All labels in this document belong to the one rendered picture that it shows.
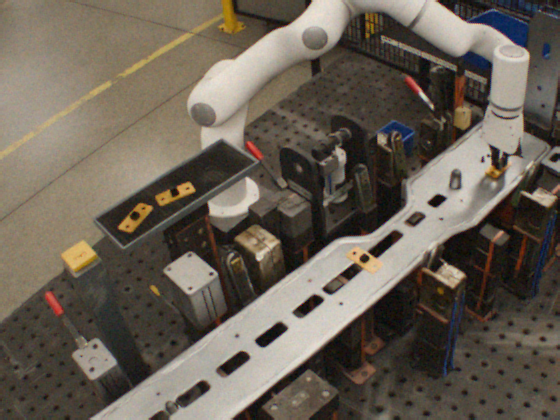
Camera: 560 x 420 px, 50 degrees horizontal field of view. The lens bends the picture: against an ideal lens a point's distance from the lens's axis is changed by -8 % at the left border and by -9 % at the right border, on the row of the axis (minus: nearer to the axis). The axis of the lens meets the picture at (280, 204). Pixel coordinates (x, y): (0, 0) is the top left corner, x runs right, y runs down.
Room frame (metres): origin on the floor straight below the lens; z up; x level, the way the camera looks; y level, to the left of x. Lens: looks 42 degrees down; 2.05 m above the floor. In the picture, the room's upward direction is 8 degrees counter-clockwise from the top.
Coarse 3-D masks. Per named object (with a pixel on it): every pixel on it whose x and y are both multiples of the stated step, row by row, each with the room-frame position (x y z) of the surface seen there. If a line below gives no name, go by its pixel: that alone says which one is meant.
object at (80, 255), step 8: (72, 248) 0.94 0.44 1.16; (80, 248) 0.94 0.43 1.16; (88, 248) 0.94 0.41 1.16; (64, 256) 0.92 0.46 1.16; (72, 256) 0.92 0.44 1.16; (80, 256) 0.92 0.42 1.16; (88, 256) 0.91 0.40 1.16; (96, 256) 0.92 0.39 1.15; (72, 264) 0.89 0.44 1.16; (80, 264) 0.89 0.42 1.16
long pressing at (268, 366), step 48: (480, 144) 1.30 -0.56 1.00; (528, 144) 1.27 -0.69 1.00; (432, 192) 1.14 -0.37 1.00; (480, 192) 1.11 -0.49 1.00; (336, 240) 1.02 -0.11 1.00; (432, 240) 0.98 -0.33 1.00; (288, 288) 0.90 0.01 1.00; (384, 288) 0.86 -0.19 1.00; (240, 336) 0.79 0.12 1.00; (288, 336) 0.77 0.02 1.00; (336, 336) 0.76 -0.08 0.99; (144, 384) 0.69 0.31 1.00; (192, 384) 0.68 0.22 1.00; (240, 384) 0.67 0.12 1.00
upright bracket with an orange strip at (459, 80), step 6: (462, 60) 1.42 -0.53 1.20; (462, 66) 1.41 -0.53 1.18; (456, 72) 1.41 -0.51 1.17; (462, 72) 1.41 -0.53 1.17; (456, 78) 1.41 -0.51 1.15; (462, 78) 1.41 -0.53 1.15; (456, 84) 1.41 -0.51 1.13; (462, 84) 1.41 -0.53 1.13; (456, 90) 1.41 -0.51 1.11; (462, 90) 1.41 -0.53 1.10; (456, 96) 1.40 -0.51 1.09; (462, 96) 1.41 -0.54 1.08; (456, 102) 1.40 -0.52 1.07; (462, 102) 1.41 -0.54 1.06; (456, 108) 1.40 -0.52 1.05
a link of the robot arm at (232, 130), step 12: (228, 60) 1.55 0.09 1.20; (216, 72) 1.49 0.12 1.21; (228, 120) 1.48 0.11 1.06; (240, 120) 1.48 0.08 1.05; (204, 132) 1.47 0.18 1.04; (216, 132) 1.45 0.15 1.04; (228, 132) 1.45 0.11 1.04; (240, 132) 1.45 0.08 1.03; (204, 144) 1.45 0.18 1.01; (240, 144) 1.45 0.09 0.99
